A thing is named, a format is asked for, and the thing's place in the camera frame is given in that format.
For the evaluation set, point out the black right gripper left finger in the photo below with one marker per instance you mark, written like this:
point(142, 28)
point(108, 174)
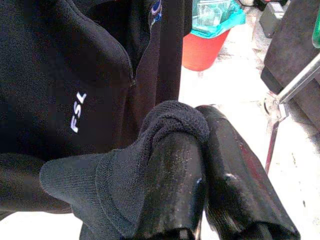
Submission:
point(175, 175)

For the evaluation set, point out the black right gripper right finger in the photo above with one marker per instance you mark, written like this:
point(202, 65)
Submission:
point(235, 187)

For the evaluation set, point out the black fleece garment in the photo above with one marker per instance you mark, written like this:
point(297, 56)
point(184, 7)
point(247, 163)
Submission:
point(50, 75)

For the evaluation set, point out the green plastic hanger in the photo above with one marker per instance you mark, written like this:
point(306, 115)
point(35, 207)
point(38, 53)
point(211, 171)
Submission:
point(316, 37)

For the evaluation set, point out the red waste bin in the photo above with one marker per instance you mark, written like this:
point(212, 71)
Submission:
point(202, 52)

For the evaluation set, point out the chrome metal clothes rack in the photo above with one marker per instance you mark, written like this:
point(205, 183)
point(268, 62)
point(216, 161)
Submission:
point(300, 77)

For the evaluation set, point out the dark brown fabric sofa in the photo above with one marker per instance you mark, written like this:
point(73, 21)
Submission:
point(292, 50)

